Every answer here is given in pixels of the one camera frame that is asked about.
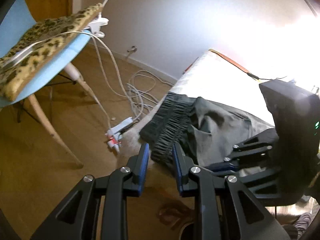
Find dark green-black pants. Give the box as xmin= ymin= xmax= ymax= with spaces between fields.
xmin=139 ymin=92 xmax=272 ymax=176

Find white power strip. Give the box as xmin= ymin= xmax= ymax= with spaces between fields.
xmin=106 ymin=117 xmax=133 ymax=153

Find leopard print cushion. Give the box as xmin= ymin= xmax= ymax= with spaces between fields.
xmin=1 ymin=3 xmax=103 ymax=101

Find white clip-on desk lamp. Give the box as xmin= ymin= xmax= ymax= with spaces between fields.
xmin=84 ymin=0 xmax=109 ymax=38

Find light blue chair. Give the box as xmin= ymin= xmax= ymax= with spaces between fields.
xmin=1 ymin=0 xmax=103 ymax=168

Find black cable on bed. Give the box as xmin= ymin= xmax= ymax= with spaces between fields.
xmin=247 ymin=72 xmax=288 ymax=82

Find white cables on floor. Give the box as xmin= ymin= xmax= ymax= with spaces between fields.
xmin=62 ymin=31 xmax=176 ymax=120

